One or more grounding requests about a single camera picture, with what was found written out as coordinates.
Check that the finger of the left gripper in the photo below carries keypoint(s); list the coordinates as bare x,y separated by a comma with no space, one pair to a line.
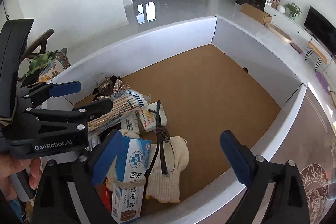
92,110
57,90

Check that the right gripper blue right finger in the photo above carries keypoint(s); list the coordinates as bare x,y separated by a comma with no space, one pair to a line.
252,171

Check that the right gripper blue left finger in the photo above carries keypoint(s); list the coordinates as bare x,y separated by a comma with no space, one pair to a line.
88,174

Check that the black printed box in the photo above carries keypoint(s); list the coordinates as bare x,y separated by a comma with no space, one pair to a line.
116,86

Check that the red snack packet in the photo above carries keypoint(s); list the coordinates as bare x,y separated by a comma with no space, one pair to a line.
106,196

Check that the chopsticks bundle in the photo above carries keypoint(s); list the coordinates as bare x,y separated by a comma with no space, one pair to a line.
125,103

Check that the blue white medicine box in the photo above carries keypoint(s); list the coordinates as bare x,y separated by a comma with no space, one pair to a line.
127,197

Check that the white sunscreen bottle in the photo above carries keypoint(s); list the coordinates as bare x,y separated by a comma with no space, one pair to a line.
148,116

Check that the black frame eyeglasses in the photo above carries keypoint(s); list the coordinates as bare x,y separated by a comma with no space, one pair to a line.
163,152

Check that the cream knit glove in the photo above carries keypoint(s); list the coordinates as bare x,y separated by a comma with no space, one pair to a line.
165,187
128,161

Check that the wooden model toy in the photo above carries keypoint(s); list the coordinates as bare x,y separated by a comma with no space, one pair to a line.
103,84

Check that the large white cardboard box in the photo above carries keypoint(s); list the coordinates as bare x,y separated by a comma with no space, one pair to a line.
211,75

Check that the wooden bench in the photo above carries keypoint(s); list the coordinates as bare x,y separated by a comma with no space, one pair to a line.
311,49

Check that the round floor cushion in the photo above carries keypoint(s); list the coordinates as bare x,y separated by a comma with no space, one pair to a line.
278,32

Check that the white tv cabinet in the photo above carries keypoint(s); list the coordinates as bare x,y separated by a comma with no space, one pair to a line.
300,37

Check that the brown cardboard box on floor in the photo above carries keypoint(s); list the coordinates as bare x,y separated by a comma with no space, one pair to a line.
256,14

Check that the black flat television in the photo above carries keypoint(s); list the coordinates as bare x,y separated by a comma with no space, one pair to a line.
321,29

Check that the green potted plant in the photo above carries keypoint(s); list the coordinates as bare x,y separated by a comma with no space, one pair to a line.
293,10

